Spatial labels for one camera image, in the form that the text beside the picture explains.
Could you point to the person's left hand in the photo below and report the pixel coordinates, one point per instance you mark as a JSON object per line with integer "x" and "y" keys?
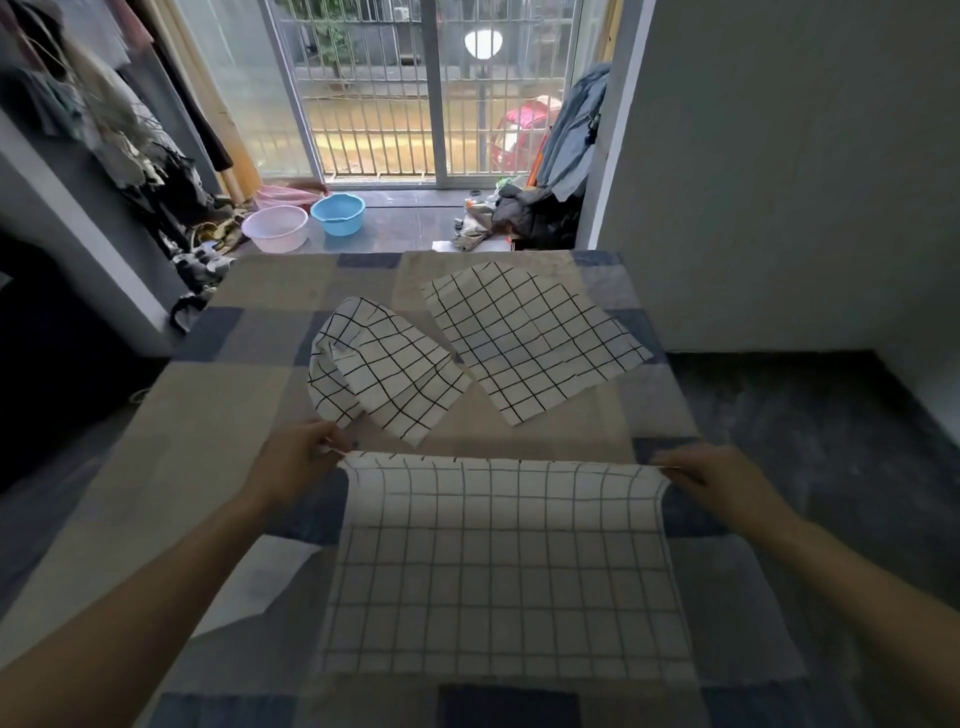
{"x": 296, "y": 465}

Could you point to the person's right hand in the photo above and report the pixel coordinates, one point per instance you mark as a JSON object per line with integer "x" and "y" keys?
{"x": 727, "y": 487}

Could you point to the plain white cloth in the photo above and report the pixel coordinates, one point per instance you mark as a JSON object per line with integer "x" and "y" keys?
{"x": 259, "y": 581}

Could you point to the white black-grid cloth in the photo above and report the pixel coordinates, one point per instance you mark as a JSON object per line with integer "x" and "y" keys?
{"x": 510, "y": 585}
{"x": 532, "y": 337}
{"x": 390, "y": 367}

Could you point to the person's left forearm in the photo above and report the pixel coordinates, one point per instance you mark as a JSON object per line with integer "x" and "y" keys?
{"x": 127, "y": 615}

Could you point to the person's right forearm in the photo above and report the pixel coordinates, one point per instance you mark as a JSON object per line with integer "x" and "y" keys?
{"x": 877, "y": 615}

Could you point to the blue beige patchwork tablecloth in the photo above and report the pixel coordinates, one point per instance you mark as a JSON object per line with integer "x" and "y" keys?
{"x": 225, "y": 390}

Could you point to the pile of shoes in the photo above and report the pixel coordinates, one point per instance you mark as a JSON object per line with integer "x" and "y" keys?
{"x": 206, "y": 255}

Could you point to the pale pink plastic basin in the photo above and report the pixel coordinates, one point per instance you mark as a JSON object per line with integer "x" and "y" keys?
{"x": 275, "y": 229}

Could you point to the blue plastic basin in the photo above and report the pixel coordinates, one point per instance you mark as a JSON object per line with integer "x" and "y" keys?
{"x": 339, "y": 217}

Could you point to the bright pink plastic basin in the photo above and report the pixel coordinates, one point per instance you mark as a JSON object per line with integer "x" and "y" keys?
{"x": 281, "y": 196}

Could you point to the white flat box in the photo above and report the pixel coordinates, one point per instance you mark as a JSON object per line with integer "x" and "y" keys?
{"x": 480, "y": 246}

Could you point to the dark clothes heap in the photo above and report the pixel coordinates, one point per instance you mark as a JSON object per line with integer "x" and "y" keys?
{"x": 532, "y": 217}

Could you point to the beige curtain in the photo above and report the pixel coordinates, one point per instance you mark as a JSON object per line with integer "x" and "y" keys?
{"x": 217, "y": 120}

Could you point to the metal security grille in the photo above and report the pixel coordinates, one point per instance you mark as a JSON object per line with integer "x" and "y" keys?
{"x": 375, "y": 120}

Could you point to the blue-grey hanging garment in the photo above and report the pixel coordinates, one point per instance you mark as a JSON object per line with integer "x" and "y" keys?
{"x": 574, "y": 135}

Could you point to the glass sliding door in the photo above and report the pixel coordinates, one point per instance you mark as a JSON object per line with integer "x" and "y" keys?
{"x": 435, "y": 90}

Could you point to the pink red vehicle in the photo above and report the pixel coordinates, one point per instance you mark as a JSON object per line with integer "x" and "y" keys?
{"x": 525, "y": 131}

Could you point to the white globe street lamp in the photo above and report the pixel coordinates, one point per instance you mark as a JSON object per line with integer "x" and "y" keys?
{"x": 484, "y": 43}

